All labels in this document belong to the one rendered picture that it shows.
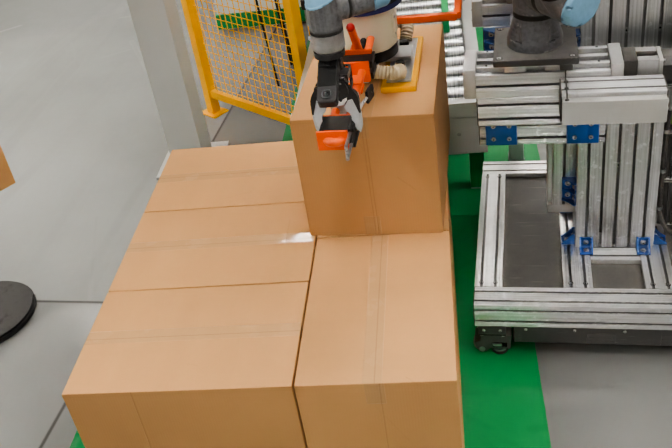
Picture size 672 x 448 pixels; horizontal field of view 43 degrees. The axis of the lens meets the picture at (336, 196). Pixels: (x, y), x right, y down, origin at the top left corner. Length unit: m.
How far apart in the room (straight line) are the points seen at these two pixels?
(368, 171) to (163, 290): 0.68
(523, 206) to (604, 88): 0.93
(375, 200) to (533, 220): 0.83
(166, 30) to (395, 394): 2.19
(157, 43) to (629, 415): 2.42
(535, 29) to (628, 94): 0.30
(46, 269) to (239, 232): 1.30
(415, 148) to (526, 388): 0.89
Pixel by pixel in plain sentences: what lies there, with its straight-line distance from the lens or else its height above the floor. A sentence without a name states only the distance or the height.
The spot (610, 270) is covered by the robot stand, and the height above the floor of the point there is 0.21.
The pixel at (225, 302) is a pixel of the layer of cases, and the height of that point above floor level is 0.54.
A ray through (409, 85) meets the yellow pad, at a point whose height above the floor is 0.96.
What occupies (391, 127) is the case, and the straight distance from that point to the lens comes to 2.35.
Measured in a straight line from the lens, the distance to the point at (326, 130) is 1.99.
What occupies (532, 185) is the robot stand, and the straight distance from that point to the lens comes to 3.32.
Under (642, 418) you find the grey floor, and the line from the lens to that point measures 2.77.
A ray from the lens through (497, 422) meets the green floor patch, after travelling 2.73.
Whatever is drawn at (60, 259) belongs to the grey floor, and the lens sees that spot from 3.81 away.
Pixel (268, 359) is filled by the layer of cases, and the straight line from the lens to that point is 2.22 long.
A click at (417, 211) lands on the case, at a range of 2.49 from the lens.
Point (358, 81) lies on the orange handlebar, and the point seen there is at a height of 1.09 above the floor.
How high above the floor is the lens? 2.06
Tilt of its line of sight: 34 degrees down
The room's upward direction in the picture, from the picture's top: 9 degrees counter-clockwise
